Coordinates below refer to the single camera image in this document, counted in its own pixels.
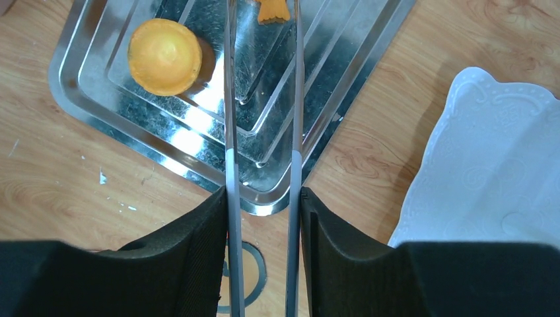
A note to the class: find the steel baking tray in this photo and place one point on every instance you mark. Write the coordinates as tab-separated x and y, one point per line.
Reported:
89	77

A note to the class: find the white three-tier dessert stand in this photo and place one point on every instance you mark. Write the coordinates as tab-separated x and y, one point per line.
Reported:
490	169

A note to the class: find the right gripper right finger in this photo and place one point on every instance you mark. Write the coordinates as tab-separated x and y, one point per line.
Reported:
349	273

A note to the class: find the yellow face coaster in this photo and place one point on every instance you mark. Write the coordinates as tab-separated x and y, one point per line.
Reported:
255	278

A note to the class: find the orange macaron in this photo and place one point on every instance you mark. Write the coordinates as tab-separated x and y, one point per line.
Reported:
164	57

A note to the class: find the orange star cookie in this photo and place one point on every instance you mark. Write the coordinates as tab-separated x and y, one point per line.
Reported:
273	11

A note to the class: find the metal serving tongs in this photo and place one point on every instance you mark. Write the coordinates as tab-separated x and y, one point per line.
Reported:
263	94

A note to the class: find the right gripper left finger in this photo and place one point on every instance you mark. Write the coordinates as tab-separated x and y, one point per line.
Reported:
173	271

